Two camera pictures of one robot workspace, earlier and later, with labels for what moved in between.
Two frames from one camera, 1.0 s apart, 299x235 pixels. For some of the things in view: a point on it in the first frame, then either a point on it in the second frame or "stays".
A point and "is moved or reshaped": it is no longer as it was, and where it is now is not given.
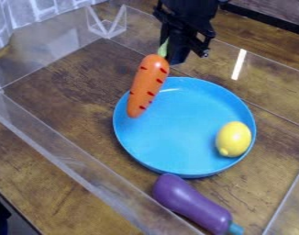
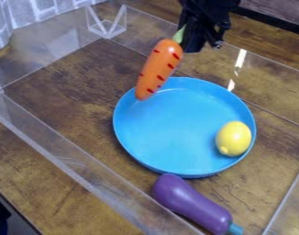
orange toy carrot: [147, 82] is moved or reshaped
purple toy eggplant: [171, 191] stays
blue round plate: [171, 139] stays
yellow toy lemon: [232, 139] stays
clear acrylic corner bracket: [105, 27] stays
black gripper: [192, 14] to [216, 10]
